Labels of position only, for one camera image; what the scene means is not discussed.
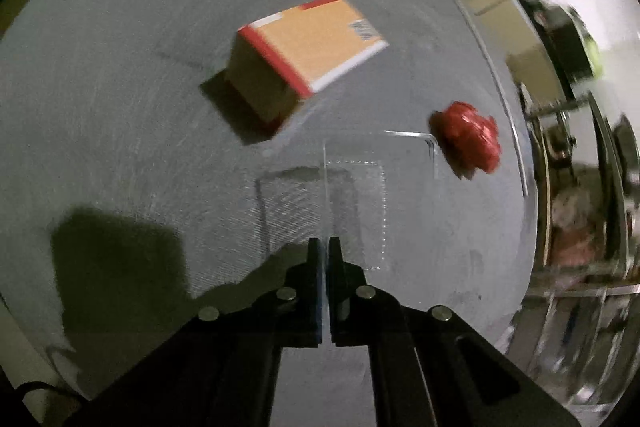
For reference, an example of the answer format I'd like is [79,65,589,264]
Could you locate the microwave oven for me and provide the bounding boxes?
[542,4,591,78]

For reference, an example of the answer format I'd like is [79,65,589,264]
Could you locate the clear plastic packaging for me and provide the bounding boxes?
[255,131,441,270]

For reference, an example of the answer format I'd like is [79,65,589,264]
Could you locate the long white rod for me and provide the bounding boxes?
[452,0,529,198]

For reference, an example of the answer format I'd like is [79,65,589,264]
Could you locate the pink plastic bag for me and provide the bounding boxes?
[550,227,606,269]

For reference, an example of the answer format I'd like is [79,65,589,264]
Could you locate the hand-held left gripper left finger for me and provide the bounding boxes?
[75,238,326,427]

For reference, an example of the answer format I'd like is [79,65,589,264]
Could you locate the grey tablecloth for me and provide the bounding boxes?
[0,0,538,408]

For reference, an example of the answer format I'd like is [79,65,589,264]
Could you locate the green plastic basin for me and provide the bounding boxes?
[575,9,605,78]

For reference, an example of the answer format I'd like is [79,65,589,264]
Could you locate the red plastic bag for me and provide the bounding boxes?
[429,102,502,178]

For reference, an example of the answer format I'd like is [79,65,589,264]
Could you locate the metal kitchen rack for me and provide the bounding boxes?
[517,82,640,408]

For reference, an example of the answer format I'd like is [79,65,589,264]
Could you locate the orange cardboard box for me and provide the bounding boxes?
[223,0,390,138]

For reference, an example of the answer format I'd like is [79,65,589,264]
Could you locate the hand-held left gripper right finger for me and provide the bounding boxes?
[327,236,582,427]

